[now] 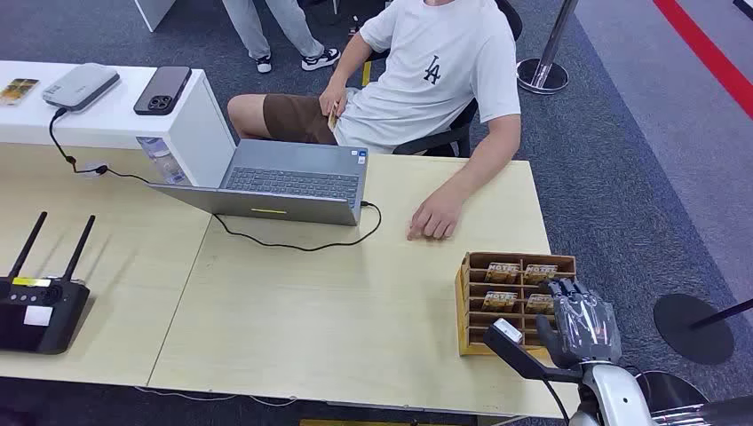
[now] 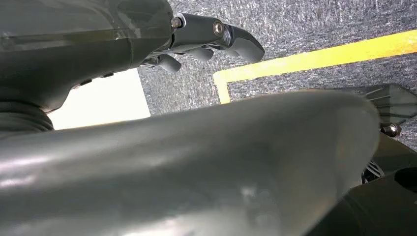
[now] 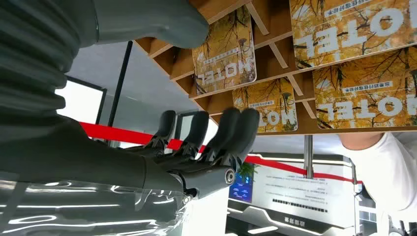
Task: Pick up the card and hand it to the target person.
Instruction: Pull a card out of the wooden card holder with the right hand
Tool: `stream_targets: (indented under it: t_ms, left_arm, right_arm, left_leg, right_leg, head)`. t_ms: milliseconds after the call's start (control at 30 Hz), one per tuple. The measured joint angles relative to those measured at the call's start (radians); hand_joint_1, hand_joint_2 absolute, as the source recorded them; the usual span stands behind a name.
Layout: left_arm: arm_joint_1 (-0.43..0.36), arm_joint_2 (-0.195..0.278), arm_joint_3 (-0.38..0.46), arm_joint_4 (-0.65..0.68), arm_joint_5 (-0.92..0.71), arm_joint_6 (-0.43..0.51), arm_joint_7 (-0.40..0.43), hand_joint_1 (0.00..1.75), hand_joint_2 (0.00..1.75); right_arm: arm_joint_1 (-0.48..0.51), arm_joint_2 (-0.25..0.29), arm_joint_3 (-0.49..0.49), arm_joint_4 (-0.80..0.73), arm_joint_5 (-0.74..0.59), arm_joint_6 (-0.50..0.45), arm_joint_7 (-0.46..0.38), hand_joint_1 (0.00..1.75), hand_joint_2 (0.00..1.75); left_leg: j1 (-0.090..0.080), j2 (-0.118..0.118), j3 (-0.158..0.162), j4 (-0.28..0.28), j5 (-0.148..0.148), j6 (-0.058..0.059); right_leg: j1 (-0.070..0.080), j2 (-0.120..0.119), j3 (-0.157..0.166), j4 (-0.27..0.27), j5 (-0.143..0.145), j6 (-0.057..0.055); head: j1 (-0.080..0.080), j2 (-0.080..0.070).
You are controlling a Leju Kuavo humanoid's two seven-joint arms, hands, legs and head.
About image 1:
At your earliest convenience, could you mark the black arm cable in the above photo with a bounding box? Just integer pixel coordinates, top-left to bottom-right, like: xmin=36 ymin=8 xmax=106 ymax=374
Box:
xmin=540 ymin=377 xmax=573 ymax=426

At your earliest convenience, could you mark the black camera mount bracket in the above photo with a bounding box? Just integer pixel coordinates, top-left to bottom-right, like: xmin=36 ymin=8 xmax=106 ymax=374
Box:
xmin=482 ymin=323 xmax=584 ymax=384

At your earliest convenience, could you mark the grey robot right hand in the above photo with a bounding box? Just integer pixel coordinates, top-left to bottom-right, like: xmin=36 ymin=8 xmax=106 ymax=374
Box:
xmin=535 ymin=278 xmax=623 ymax=370

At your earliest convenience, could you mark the white cabinet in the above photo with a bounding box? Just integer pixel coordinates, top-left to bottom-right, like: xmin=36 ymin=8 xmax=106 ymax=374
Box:
xmin=133 ymin=0 xmax=178 ymax=33

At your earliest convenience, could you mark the white desk riser shelf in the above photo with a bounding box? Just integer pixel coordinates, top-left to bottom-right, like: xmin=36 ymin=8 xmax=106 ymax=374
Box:
xmin=0 ymin=60 xmax=236 ymax=188

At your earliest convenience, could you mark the wooden card holder box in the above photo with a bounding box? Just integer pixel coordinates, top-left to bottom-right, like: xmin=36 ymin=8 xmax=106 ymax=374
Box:
xmin=454 ymin=252 xmax=578 ymax=358

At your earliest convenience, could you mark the seated person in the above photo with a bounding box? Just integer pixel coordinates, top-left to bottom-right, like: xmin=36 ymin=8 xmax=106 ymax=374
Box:
xmin=226 ymin=0 xmax=522 ymax=242

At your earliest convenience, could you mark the person's right hand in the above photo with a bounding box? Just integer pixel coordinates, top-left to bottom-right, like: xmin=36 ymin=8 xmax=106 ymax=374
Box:
xmin=318 ymin=79 xmax=349 ymax=119

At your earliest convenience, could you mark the black device cable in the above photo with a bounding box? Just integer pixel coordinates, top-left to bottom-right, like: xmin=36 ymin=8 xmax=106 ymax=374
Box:
xmin=48 ymin=107 xmax=152 ymax=185

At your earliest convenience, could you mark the thin white cable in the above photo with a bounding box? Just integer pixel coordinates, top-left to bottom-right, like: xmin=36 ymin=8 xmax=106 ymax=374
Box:
xmin=133 ymin=386 xmax=299 ymax=408

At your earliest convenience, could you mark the black office chair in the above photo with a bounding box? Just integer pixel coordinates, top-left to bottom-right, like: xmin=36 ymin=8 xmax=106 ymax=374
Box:
xmin=364 ymin=0 xmax=525 ymax=159

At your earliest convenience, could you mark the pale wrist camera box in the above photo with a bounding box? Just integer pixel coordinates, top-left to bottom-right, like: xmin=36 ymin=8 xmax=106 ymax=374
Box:
xmin=493 ymin=318 xmax=525 ymax=346

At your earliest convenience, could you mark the black router with antennas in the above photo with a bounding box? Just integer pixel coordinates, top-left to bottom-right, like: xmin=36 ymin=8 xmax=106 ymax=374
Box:
xmin=0 ymin=211 xmax=97 ymax=356

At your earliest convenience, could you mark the black stanchion base with pole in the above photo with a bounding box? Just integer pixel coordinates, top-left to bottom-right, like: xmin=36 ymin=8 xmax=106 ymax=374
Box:
xmin=635 ymin=370 xmax=753 ymax=426
xmin=653 ymin=292 xmax=753 ymax=367

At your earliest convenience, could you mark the grey laptop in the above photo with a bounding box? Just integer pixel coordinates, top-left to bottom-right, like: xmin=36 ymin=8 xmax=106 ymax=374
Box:
xmin=147 ymin=138 xmax=370 ymax=227

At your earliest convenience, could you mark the standing person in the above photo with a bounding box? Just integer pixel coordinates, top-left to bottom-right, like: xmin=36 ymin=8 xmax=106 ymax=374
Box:
xmin=222 ymin=0 xmax=343 ymax=75

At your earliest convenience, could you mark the grey card reader device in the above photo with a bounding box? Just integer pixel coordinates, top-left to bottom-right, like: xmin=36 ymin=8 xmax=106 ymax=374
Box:
xmin=42 ymin=62 xmax=121 ymax=113

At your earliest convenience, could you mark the person's left hand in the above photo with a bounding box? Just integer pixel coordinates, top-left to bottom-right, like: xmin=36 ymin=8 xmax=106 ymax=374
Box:
xmin=407 ymin=186 xmax=466 ymax=242

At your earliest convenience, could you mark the black laptop cable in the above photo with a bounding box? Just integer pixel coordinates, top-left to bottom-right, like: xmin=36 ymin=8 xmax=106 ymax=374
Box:
xmin=211 ymin=201 xmax=384 ymax=253

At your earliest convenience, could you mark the black smartphone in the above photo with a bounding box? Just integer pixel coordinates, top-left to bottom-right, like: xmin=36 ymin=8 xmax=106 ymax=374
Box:
xmin=133 ymin=66 xmax=193 ymax=116

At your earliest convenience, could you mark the clear water bottle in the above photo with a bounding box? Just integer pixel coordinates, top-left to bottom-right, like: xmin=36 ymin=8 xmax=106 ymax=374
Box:
xmin=136 ymin=136 xmax=191 ymax=187

